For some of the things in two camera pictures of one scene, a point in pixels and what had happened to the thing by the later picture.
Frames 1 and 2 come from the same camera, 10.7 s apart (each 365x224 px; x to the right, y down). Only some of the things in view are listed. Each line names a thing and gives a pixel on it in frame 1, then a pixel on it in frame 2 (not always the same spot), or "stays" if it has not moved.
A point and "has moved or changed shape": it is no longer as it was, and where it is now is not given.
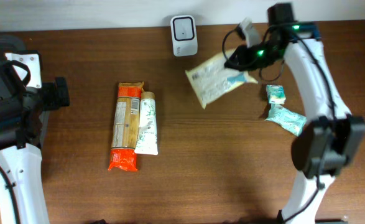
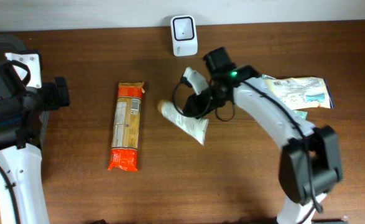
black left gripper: x=52 y=89 stays
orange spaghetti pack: x=124 y=154 stays
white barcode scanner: x=184 y=35 stays
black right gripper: x=237 y=56 to x=199 y=106
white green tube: x=147 y=143 to x=197 y=127
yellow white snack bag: x=212 y=81 has moved or changed shape
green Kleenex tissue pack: x=276 y=94 to x=267 y=76
